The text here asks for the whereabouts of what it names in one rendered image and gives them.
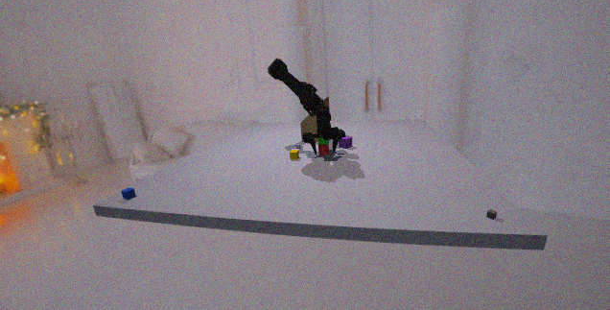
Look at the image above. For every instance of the small blue block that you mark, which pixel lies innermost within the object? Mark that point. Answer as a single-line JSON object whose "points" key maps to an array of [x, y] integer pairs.
{"points": [[128, 193]]}

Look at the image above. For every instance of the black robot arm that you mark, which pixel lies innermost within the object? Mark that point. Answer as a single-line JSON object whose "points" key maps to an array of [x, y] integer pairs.
{"points": [[310, 101]]}

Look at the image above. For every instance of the purple block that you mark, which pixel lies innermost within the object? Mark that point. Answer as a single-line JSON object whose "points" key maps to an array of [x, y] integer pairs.
{"points": [[345, 142]]}

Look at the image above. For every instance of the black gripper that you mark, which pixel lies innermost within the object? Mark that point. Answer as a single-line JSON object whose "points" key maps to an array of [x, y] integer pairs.
{"points": [[309, 137]]}

